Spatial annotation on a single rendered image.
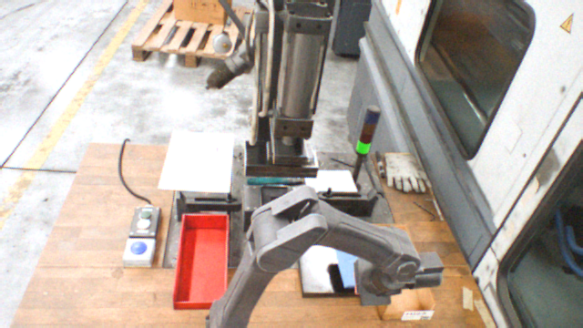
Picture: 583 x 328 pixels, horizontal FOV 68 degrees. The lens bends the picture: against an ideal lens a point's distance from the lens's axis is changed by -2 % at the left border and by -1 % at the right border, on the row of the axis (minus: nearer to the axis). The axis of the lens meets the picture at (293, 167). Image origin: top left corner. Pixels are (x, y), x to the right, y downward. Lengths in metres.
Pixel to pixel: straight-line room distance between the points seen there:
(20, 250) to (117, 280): 1.43
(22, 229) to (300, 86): 1.97
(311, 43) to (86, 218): 0.77
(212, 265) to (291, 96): 0.47
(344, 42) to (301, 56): 3.35
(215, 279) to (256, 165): 0.30
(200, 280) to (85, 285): 0.27
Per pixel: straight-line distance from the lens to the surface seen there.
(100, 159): 1.49
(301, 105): 0.98
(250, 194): 1.21
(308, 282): 1.11
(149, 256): 1.14
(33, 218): 2.68
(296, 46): 0.91
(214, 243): 1.19
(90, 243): 1.24
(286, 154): 1.03
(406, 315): 1.13
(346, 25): 4.21
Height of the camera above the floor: 1.82
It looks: 39 degrees down
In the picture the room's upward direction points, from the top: 9 degrees clockwise
